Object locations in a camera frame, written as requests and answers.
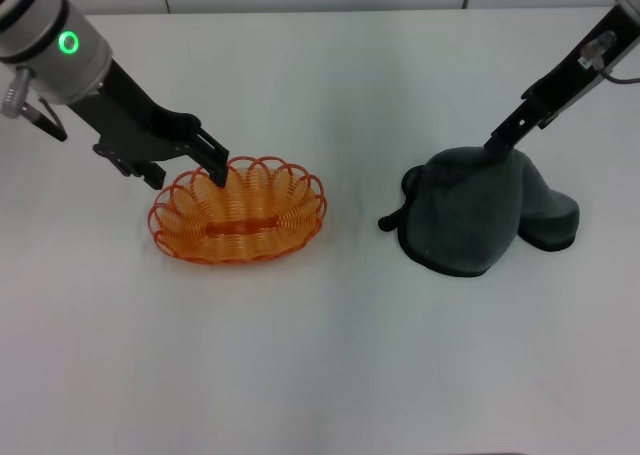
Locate dark grey towel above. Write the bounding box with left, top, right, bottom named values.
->
left=377, top=146, right=581, bottom=279

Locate left arm cable with connector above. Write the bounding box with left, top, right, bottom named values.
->
left=0, top=67, right=69, bottom=144

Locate orange woven plastic basket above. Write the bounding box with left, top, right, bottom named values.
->
left=147, top=154, right=329, bottom=266

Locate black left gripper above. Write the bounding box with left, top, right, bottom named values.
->
left=67, top=58, right=230, bottom=189

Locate right arm cable with plug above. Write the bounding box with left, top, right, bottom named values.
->
left=579, top=31, right=640, bottom=84

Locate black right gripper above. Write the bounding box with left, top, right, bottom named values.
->
left=483, top=7, right=636, bottom=164

